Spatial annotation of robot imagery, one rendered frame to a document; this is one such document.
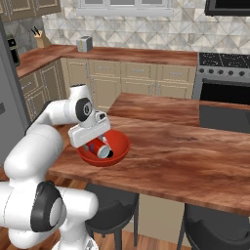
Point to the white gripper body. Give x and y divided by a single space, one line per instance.
87 133

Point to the white window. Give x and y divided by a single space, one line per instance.
125 8

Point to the grey fridge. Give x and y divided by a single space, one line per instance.
9 107

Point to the black stool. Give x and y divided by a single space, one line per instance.
218 228
112 208

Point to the wall socket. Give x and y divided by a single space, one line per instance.
61 33
191 38

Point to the silver toaster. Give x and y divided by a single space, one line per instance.
84 44

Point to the black microwave oven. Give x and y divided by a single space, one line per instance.
228 7

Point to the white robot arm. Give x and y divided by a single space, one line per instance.
31 153

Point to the red soda can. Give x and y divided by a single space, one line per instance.
101 150

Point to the beige base cupboards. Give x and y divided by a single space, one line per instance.
136 78

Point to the wooden knife block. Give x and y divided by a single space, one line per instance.
41 39

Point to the red bowl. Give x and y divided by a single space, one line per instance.
120 148

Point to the grey stove with oven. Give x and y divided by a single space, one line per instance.
224 74

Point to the beige wall cupboards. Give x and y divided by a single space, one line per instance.
22 8

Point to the black coffee machine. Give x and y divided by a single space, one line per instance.
13 49

